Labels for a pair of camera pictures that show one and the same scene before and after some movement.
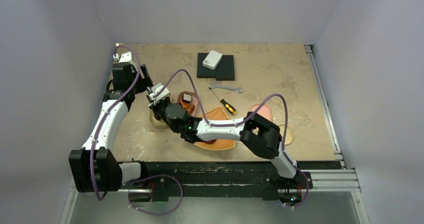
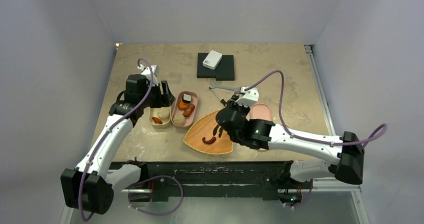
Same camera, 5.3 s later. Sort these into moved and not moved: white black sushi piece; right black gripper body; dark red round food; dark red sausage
Moved: right black gripper body
Not moved: white black sushi piece; dark red sausage; dark red round food
